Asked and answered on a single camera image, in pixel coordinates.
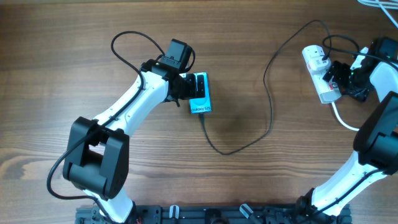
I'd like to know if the blue screen smartphone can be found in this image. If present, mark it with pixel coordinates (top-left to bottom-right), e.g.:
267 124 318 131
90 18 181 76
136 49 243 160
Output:
189 72 212 114

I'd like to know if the black charging cable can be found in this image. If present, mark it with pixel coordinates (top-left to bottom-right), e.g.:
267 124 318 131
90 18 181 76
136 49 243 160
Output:
198 19 333 156

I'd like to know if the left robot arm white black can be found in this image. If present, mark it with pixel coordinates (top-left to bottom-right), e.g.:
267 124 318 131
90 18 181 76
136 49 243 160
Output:
62 39 205 223

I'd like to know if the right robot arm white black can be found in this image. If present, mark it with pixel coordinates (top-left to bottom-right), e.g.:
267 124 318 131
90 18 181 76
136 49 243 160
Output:
292 37 397 223

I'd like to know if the white charger plug adapter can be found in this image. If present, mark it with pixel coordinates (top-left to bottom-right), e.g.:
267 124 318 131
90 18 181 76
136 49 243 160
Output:
307 56 331 75

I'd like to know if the white power strip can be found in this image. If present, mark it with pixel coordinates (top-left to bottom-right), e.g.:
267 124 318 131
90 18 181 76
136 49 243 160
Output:
302 45 341 104

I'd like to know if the white cables top corner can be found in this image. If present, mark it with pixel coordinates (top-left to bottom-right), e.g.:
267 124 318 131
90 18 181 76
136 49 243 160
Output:
356 0 398 22

